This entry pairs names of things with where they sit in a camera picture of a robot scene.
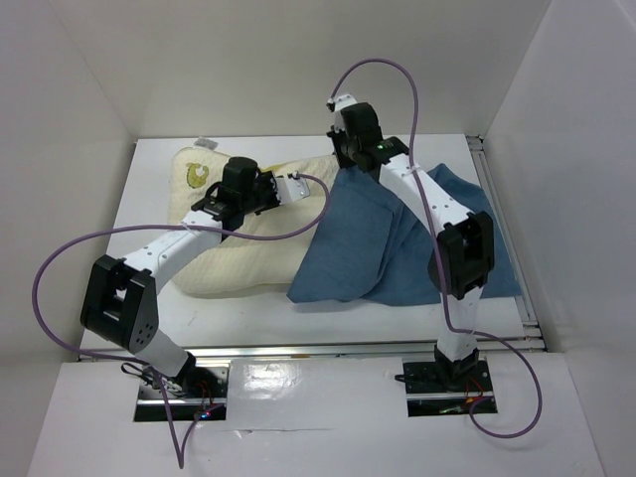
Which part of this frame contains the cream quilted pillow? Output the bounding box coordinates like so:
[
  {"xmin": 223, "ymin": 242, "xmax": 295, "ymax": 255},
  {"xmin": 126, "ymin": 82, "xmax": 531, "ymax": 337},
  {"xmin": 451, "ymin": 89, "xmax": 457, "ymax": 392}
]
[{"xmin": 168, "ymin": 138, "xmax": 339, "ymax": 296}]

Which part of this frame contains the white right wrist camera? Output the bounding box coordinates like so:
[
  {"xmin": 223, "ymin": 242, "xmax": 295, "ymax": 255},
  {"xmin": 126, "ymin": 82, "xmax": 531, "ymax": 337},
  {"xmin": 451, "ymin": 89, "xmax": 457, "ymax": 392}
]
[{"xmin": 326, "ymin": 93, "xmax": 358, "ymax": 133}]

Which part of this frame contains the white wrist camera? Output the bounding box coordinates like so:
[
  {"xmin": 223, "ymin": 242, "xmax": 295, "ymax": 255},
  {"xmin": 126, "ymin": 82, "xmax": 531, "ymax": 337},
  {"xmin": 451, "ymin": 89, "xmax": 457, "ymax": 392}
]
[
  {"xmin": 326, "ymin": 93, "xmax": 358, "ymax": 133},
  {"xmin": 274, "ymin": 172, "xmax": 311, "ymax": 206}
]

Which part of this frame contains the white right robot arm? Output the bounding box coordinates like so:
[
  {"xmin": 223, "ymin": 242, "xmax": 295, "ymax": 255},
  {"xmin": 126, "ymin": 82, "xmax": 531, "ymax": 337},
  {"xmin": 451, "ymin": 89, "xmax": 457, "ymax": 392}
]
[{"xmin": 327, "ymin": 94, "xmax": 495, "ymax": 390}]

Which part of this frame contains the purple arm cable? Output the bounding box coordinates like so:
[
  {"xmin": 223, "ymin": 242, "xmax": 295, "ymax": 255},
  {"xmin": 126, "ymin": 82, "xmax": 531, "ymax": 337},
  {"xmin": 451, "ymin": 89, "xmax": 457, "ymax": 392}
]
[
  {"xmin": 329, "ymin": 59, "xmax": 544, "ymax": 439},
  {"xmin": 30, "ymin": 171, "xmax": 333, "ymax": 469}
]

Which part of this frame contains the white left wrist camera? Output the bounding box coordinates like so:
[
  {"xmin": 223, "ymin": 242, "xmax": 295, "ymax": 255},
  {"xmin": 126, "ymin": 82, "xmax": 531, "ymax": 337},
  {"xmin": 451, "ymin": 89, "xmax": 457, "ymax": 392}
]
[{"xmin": 274, "ymin": 172, "xmax": 311, "ymax": 206}]

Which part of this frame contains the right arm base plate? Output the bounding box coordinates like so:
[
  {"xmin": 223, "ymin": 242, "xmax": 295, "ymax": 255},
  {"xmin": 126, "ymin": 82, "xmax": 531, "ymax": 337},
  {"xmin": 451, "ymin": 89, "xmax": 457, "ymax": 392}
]
[{"xmin": 394, "ymin": 360, "xmax": 498, "ymax": 417}]

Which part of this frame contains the aluminium table edge rail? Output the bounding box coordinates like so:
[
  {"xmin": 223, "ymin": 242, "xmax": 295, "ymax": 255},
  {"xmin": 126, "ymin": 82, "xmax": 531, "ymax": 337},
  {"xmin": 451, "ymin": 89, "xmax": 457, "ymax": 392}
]
[{"xmin": 94, "ymin": 336, "xmax": 547, "ymax": 359}]

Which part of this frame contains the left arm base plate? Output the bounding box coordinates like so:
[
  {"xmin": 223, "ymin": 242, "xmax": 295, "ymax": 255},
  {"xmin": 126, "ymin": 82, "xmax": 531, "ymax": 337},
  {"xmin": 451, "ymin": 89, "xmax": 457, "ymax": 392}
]
[{"xmin": 121, "ymin": 362, "xmax": 230, "ymax": 422}]

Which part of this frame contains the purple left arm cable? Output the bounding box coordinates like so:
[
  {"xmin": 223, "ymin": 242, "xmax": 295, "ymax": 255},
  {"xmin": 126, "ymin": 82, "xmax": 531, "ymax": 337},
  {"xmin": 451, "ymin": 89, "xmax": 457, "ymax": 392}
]
[{"xmin": 30, "ymin": 171, "xmax": 333, "ymax": 469}]

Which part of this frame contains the blue fabric pillowcase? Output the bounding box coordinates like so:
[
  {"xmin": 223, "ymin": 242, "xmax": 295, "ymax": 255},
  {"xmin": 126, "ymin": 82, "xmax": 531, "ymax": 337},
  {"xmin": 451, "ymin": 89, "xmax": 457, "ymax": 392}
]
[{"xmin": 286, "ymin": 162, "xmax": 524, "ymax": 307}]

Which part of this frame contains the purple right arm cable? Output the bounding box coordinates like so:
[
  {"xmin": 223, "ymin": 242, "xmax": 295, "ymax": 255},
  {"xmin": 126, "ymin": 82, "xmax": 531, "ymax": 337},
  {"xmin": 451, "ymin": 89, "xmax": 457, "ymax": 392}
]
[{"xmin": 329, "ymin": 59, "xmax": 544, "ymax": 439}]

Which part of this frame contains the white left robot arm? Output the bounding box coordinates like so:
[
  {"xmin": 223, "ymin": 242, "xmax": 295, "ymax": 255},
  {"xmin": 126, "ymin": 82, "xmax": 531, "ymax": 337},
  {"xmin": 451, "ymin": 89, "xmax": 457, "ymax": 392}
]
[{"xmin": 80, "ymin": 157, "xmax": 286, "ymax": 397}]

